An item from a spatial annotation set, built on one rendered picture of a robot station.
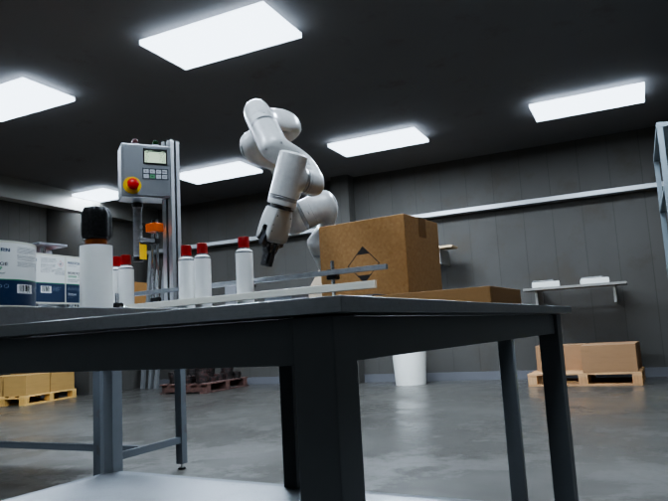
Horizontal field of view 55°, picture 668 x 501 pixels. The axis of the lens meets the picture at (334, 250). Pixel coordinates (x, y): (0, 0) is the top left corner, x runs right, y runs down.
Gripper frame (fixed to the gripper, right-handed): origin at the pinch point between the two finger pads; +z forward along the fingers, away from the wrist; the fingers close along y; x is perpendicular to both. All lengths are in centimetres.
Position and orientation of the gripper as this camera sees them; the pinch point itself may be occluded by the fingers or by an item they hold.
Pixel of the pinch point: (267, 258)
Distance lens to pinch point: 185.1
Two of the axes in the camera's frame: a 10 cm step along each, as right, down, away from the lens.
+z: -2.5, 9.7, 0.5
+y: -5.0, -0.9, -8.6
